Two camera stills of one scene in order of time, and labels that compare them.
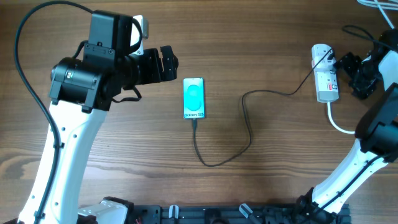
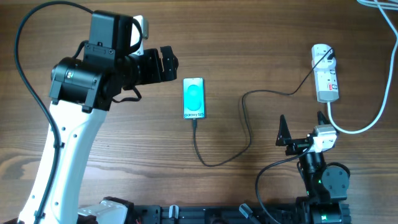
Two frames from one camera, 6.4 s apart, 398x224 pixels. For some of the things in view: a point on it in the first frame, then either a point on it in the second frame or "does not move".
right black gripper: x=360 y=90 → x=296 y=145
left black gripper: x=154 y=73 does not move
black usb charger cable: x=246 y=112 does not move
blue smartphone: x=194 y=98 does not move
